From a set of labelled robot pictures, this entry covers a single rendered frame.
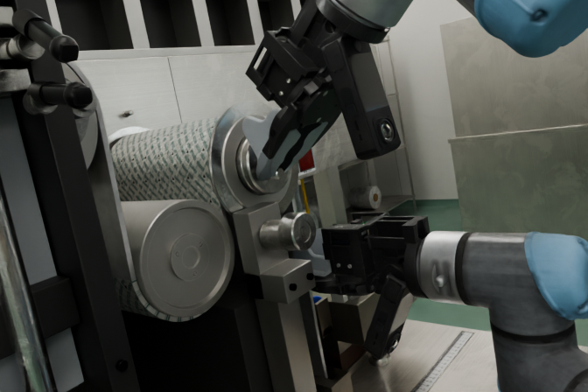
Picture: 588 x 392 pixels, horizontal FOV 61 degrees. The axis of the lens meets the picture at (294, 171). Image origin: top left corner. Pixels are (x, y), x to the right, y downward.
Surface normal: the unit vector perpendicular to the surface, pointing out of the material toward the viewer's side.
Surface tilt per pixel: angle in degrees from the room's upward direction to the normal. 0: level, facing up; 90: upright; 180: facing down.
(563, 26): 138
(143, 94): 90
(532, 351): 90
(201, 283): 90
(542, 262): 49
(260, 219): 90
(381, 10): 131
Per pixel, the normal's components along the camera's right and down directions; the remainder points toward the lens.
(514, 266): -0.64, -0.30
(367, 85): 0.69, -0.20
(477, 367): -0.18, -0.98
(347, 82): -0.65, 0.25
